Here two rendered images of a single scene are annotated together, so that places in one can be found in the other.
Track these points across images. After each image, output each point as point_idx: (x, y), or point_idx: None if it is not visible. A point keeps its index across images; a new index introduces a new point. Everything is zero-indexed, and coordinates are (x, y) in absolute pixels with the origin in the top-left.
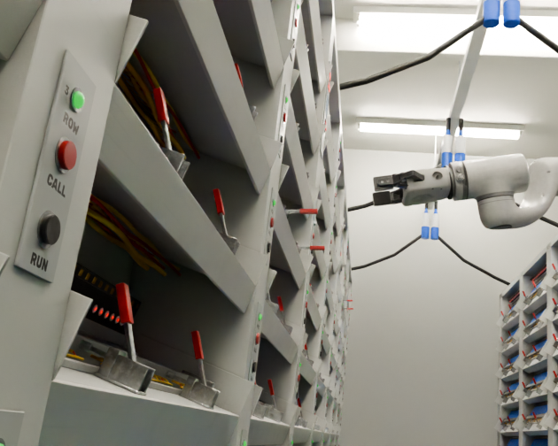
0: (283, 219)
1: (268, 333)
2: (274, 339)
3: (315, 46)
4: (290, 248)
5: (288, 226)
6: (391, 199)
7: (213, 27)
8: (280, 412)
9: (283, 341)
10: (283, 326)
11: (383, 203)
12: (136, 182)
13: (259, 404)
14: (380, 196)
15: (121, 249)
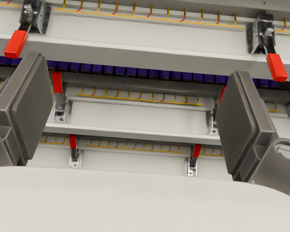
0: None
1: (49, 131)
2: (92, 134)
3: None
4: (131, 58)
5: (37, 43)
6: (240, 171)
7: None
8: (188, 171)
9: (158, 137)
10: (119, 131)
11: (223, 146)
12: None
13: (69, 159)
14: (232, 110)
15: None
